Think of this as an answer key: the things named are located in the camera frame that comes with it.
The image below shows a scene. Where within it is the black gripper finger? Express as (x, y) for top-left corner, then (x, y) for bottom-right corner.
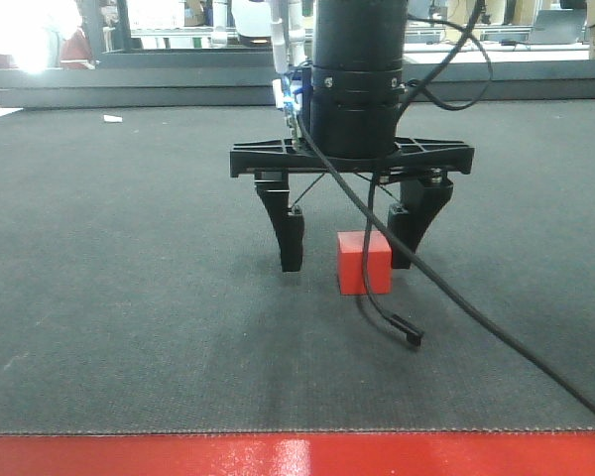
(387, 174), (453, 253)
(254, 177), (304, 272)

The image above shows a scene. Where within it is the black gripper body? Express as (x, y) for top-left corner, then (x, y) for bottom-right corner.
(229, 137), (475, 178)

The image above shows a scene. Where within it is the red magnetic block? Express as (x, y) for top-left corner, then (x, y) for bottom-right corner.
(336, 231), (392, 296)

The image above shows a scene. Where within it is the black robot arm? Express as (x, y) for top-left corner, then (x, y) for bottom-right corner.
(230, 1), (474, 272)

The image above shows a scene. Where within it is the dark grey fabric mat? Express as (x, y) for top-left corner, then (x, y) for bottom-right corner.
(0, 100), (595, 433)

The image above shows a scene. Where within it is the red office chair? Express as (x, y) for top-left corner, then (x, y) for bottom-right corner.
(59, 27), (95, 70)

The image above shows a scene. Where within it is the long black cable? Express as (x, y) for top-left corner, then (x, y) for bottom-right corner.
(297, 0), (595, 430)

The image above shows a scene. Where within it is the black cable with connector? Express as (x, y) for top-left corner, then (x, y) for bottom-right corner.
(358, 171), (423, 352)

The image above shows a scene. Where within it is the black metal frame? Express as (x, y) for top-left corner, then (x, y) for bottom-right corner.
(0, 1), (595, 109)

